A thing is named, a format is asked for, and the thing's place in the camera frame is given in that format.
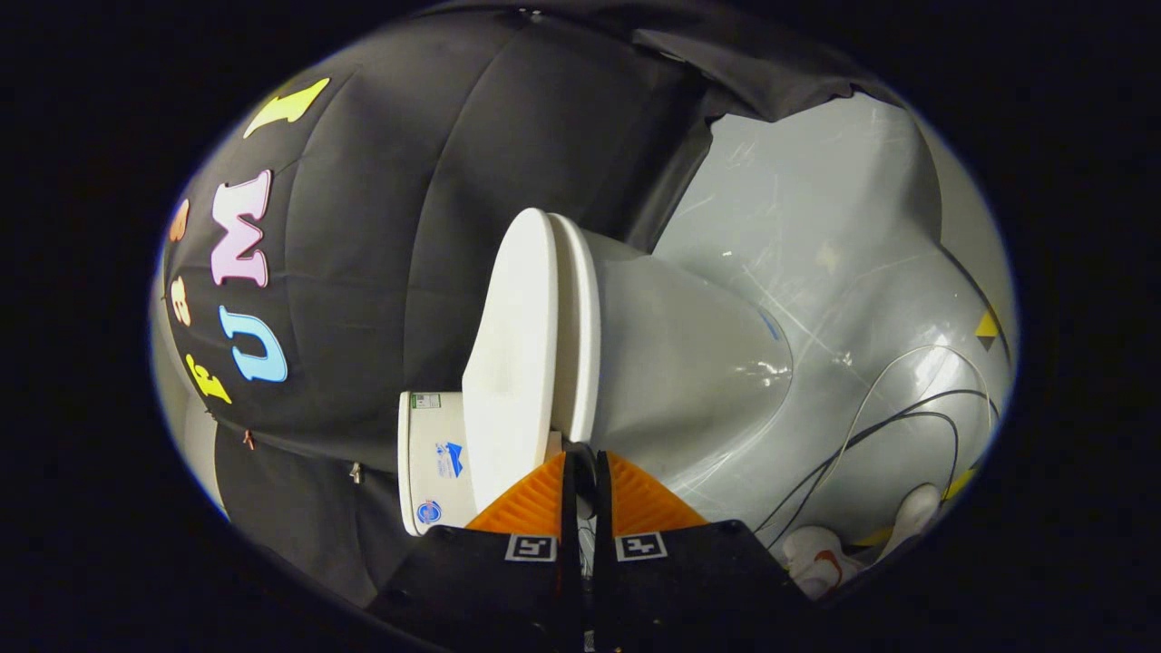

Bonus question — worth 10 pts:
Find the thin black cable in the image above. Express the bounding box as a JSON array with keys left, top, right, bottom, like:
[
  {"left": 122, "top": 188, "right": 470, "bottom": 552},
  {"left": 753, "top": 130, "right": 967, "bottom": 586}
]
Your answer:
[{"left": 753, "top": 388, "right": 1000, "bottom": 545}]

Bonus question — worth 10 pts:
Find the white toilet lid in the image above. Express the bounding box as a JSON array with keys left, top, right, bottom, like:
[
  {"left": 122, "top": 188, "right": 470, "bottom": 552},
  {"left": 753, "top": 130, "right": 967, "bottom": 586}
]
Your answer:
[{"left": 461, "top": 208, "right": 560, "bottom": 520}]

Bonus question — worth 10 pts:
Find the white shoe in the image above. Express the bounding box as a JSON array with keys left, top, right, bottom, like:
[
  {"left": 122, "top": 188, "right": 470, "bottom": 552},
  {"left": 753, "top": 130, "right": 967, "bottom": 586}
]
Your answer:
[
  {"left": 781, "top": 525, "right": 864, "bottom": 601},
  {"left": 873, "top": 482, "right": 945, "bottom": 565}
]

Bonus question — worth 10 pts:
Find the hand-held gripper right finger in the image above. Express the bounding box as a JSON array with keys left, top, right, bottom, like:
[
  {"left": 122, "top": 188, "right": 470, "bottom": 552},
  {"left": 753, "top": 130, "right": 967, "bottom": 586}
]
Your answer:
[{"left": 590, "top": 451, "right": 815, "bottom": 653}]

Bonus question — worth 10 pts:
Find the white ceramic toilet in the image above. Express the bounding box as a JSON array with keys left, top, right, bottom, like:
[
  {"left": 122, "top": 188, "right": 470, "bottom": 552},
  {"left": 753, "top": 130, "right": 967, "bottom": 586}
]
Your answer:
[{"left": 396, "top": 227, "right": 795, "bottom": 538}]

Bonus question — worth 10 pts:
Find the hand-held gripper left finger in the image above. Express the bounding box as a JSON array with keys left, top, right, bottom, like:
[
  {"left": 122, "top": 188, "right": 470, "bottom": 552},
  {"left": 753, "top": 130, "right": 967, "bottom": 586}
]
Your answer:
[{"left": 367, "top": 451, "right": 587, "bottom": 653}]

